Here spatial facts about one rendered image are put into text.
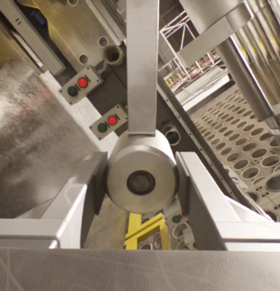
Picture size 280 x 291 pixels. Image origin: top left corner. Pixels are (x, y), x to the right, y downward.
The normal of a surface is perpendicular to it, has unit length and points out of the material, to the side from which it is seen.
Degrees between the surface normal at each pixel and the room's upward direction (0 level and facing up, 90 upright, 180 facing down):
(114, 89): 90
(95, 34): 90
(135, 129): 90
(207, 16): 138
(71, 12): 90
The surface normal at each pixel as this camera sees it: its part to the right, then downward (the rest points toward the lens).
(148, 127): -0.02, 0.30
